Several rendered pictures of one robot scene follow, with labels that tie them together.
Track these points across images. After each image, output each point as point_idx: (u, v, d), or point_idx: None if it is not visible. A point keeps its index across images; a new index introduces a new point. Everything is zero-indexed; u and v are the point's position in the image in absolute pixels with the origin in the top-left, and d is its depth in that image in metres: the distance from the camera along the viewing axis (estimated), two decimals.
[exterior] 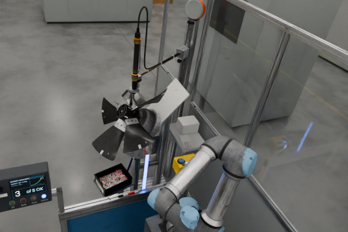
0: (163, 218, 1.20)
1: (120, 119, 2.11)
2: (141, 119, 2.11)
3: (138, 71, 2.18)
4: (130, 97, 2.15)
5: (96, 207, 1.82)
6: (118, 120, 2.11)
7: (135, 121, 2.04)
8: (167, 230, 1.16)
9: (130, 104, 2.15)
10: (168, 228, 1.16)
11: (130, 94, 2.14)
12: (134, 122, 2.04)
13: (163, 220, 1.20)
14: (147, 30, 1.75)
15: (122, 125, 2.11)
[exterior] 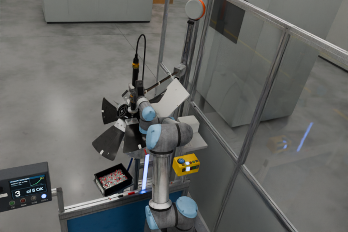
0: None
1: (120, 119, 2.11)
2: None
3: (138, 71, 2.18)
4: (130, 97, 2.15)
5: (96, 207, 1.82)
6: (118, 120, 2.11)
7: (135, 121, 2.04)
8: None
9: None
10: None
11: (130, 94, 2.14)
12: (134, 122, 2.04)
13: None
14: (145, 55, 1.84)
15: (122, 125, 2.11)
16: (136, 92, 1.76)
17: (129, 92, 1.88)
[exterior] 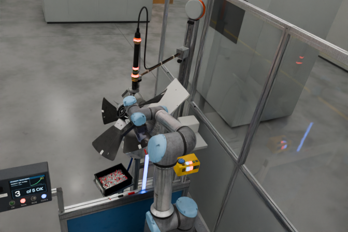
0: None
1: (120, 119, 2.11)
2: None
3: (138, 71, 2.18)
4: None
5: (96, 207, 1.82)
6: (118, 120, 2.11)
7: None
8: None
9: None
10: None
11: (130, 94, 2.14)
12: None
13: None
14: (147, 30, 1.75)
15: (122, 125, 2.11)
16: (131, 128, 1.74)
17: (145, 136, 1.83)
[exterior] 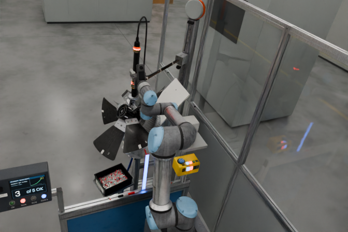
0: (139, 92, 1.73)
1: None
2: None
3: None
4: (138, 106, 2.03)
5: (96, 207, 1.82)
6: None
7: (123, 128, 2.10)
8: None
9: (136, 110, 2.07)
10: None
11: (138, 106, 2.01)
12: (121, 128, 2.10)
13: None
14: (146, 39, 1.78)
15: None
16: (137, 76, 1.70)
17: (130, 77, 1.82)
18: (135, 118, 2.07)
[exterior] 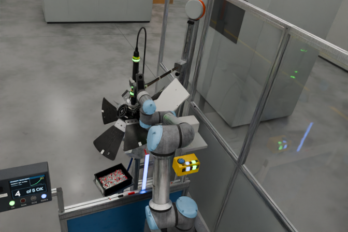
0: (139, 101, 1.76)
1: None
2: None
3: (156, 98, 1.89)
4: (138, 106, 2.03)
5: (96, 207, 1.82)
6: None
7: (123, 128, 2.10)
8: None
9: (136, 110, 2.07)
10: None
11: (138, 106, 2.01)
12: (121, 128, 2.10)
13: None
14: (145, 48, 1.81)
15: None
16: (136, 86, 1.74)
17: (129, 86, 1.86)
18: (135, 118, 2.08)
